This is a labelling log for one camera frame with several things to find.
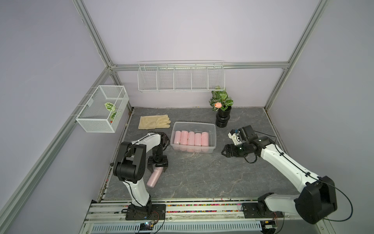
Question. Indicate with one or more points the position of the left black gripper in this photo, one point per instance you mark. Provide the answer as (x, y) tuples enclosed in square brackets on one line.
[(164, 163)]

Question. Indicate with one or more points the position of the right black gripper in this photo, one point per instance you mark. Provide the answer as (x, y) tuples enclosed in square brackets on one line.
[(232, 152)]

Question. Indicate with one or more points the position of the clear plastic storage box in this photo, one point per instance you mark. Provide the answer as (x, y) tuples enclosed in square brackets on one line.
[(196, 127)]

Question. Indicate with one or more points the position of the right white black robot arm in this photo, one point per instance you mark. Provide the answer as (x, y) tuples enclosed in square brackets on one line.
[(317, 195)]

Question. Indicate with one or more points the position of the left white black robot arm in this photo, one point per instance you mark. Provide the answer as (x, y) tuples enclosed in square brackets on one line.
[(132, 160)]

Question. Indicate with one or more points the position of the beige work glove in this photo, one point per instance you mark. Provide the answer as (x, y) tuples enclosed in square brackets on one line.
[(154, 122)]

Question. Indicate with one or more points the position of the potted plant black pot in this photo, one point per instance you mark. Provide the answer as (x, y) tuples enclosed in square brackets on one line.
[(221, 103)]

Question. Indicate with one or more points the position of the green leaf in basket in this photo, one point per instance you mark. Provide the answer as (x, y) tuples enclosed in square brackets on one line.
[(110, 106)]

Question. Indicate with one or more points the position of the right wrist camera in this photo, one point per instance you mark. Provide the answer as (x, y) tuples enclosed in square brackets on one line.
[(243, 135)]

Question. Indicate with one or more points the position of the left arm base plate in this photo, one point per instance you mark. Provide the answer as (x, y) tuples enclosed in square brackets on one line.
[(153, 212)]

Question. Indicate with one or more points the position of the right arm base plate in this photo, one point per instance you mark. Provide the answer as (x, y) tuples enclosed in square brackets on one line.
[(259, 210)]

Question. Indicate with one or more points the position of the white wire basket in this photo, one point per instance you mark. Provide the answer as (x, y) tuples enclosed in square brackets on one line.
[(95, 118)]

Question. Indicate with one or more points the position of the long white wire shelf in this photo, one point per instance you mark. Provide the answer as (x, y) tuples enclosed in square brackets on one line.
[(181, 76)]

